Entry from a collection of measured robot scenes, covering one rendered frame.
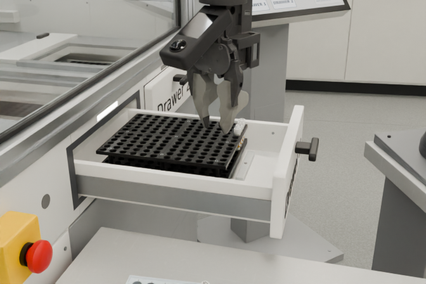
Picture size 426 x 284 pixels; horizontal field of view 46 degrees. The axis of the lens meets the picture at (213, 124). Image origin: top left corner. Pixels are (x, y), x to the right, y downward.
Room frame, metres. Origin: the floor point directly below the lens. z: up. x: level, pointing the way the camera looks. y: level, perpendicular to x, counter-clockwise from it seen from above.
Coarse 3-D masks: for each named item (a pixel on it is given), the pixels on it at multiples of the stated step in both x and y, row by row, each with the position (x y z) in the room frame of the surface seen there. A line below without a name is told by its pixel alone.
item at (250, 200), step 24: (120, 120) 0.92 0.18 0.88; (216, 120) 0.90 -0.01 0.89; (96, 144) 0.81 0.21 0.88; (264, 144) 0.88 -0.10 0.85; (96, 168) 0.70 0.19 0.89; (120, 168) 0.69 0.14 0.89; (144, 168) 0.69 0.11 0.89; (264, 168) 0.80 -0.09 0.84; (96, 192) 0.70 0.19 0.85; (120, 192) 0.69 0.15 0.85; (144, 192) 0.68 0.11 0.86; (168, 192) 0.67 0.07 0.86; (192, 192) 0.66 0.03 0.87; (216, 192) 0.65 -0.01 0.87; (240, 192) 0.64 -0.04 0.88; (264, 192) 0.63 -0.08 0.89; (240, 216) 0.64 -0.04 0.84; (264, 216) 0.63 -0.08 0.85
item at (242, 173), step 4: (248, 152) 0.85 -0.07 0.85; (252, 152) 0.85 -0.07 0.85; (248, 156) 0.83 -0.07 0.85; (252, 156) 0.83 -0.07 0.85; (244, 160) 0.81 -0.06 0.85; (248, 160) 0.81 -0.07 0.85; (252, 160) 0.83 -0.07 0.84; (244, 164) 0.80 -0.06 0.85; (248, 164) 0.80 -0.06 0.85; (240, 168) 0.78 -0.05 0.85; (244, 168) 0.78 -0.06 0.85; (248, 168) 0.79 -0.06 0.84; (240, 172) 0.76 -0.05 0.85; (244, 172) 0.76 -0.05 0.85; (236, 176) 0.75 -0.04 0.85; (240, 176) 0.75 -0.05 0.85; (244, 176) 0.75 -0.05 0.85; (240, 180) 0.75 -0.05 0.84; (244, 180) 0.75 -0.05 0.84
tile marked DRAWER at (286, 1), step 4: (272, 0) 1.62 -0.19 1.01; (276, 0) 1.63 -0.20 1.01; (280, 0) 1.63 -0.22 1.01; (284, 0) 1.64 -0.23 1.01; (288, 0) 1.65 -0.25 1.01; (292, 0) 1.66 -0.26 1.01; (272, 4) 1.61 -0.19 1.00; (276, 4) 1.62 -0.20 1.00; (280, 4) 1.62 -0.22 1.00; (284, 4) 1.63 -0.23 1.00; (288, 4) 1.64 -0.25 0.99; (292, 4) 1.64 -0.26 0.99; (296, 4) 1.65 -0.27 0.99; (276, 8) 1.60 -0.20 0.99; (280, 8) 1.61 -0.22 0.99; (284, 8) 1.62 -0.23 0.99
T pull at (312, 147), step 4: (312, 140) 0.76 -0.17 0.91; (316, 140) 0.76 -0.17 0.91; (296, 144) 0.75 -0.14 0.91; (300, 144) 0.75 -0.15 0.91; (304, 144) 0.75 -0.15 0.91; (308, 144) 0.75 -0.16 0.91; (312, 144) 0.74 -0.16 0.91; (316, 144) 0.74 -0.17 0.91; (296, 148) 0.73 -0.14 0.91; (300, 148) 0.73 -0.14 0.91; (304, 148) 0.73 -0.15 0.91; (308, 148) 0.73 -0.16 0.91; (312, 148) 0.73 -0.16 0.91; (316, 148) 0.73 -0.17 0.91; (296, 152) 0.73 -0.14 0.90; (300, 152) 0.73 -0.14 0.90; (304, 152) 0.73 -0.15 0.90; (308, 152) 0.73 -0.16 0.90; (312, 152) 0.71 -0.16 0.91; (316, 152) 0.72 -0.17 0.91; (312, 156) 0.71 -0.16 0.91; (312, 160) 0.71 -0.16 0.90
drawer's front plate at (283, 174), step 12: (300, 108) 0.87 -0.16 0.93; (300, 120) 0.82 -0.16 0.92; (288, 132) 0.75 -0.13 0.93; (300, 132) 0.85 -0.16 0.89; (288, 144) 0.71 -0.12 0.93; (288, 156) 0.67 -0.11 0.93; (276, 168) 0.63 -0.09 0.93; (288, 168) 0.65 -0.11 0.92; (276, 180) 0.61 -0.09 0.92; (288, 180) 0.66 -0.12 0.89; (276, 192) 0.61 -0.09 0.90; (276, 204) 0.61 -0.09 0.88; (288, 204) 0.69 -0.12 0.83; (276, 216) 0.61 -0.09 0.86; (276, 228) 0.61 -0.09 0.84
